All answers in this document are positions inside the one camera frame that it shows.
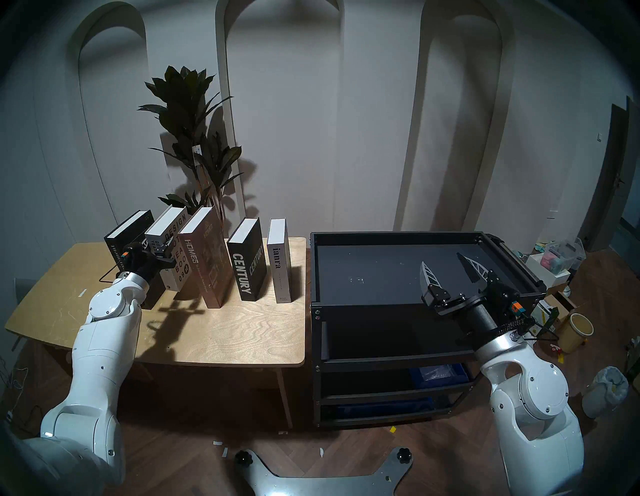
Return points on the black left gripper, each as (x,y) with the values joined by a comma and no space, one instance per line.
(142,262)

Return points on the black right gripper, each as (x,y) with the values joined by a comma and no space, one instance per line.
(480,315)

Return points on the white Design Hotels Yearbook book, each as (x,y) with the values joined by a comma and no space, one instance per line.
(180,262)

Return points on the grey ianra book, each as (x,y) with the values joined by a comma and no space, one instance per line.
(278,265)

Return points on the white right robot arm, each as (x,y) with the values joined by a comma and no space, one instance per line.
(535,400)

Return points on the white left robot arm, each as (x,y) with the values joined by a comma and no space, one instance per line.
(100,350)

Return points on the black metal shelf cart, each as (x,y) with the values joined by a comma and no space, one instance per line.
(380,280)

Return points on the black Crime and Punishment book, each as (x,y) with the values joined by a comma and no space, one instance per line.
(131,223)

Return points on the brown Homes book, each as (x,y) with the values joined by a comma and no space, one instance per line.
(210,265)

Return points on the black Century book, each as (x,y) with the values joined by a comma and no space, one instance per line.
(245,270)

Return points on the blue bin with plastic bag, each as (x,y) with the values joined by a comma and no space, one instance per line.
(440,375)

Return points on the green white carton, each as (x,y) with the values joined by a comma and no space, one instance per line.
(552,318)

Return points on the brown cardboard box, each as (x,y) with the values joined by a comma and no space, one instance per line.
(560,305)

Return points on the clear plastic storage box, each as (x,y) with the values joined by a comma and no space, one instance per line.
(562,255)

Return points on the light wooden table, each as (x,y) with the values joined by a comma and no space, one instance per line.
(225,335)

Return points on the tall green leafy plant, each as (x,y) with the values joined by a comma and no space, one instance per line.
(182,110)

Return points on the dark blue flat bin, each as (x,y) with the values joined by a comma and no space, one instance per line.
(380,407)

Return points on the dark brown door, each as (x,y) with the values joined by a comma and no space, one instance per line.
(607,175)

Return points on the black star knob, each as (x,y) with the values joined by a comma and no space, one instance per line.
(403,455)
(242,457)

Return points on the white trash bag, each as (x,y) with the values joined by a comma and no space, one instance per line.
(605,392)

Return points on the grey metal robot base plate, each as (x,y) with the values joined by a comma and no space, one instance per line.
(320,485)

